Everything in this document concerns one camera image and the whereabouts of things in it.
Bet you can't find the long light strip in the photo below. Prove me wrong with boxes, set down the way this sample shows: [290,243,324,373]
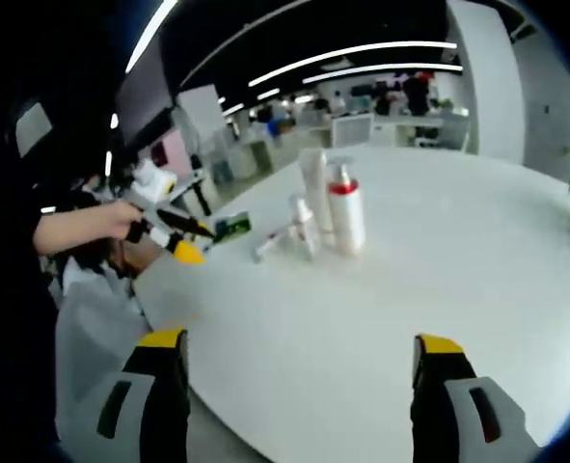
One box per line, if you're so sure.
[248,41,459,88]
[302,62,464,86]
[124,0,179,73]

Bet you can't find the white skincare tube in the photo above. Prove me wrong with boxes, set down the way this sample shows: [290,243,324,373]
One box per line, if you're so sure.
[299,149,337,247]

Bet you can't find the person in black shirt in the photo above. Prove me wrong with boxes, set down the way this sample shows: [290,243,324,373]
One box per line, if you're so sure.
[0,158,97,435]

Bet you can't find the pink poster board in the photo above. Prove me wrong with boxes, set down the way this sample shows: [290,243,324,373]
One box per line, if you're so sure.
[149,134,193,180]

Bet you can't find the white skincare pump bottle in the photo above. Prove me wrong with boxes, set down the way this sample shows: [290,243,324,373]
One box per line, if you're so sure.
[325,156,366,257]

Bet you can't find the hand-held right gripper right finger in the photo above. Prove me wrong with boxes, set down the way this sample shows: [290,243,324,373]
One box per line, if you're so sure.
[411,333,541,463]

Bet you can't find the person's left hand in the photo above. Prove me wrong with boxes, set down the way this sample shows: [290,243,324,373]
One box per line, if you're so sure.
[99,200,144,239]

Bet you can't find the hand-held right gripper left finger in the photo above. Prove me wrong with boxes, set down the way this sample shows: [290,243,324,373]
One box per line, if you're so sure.
[79,328,192,463]

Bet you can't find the white mesh office chair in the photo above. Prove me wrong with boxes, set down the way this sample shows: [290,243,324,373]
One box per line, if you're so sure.
[332,114,374,149]

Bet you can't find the white standing desk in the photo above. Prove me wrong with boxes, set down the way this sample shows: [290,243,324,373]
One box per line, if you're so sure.
[166,173,214,218]

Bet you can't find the square light panel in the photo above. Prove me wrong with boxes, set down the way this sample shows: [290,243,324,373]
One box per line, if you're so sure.
[15,99,54,159]

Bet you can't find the small clear skincare bottle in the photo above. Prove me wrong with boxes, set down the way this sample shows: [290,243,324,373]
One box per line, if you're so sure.
[288,192,320,261]

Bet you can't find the slim red-label skincare bottle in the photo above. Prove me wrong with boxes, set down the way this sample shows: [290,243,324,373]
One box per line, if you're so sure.
[251,226,298,264]

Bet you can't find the large display screen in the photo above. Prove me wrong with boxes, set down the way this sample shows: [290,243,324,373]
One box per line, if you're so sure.
[114,45,177,146]

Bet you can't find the black green sachet packet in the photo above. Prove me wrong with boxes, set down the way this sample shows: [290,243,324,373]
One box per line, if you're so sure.
[215,210,253,245]

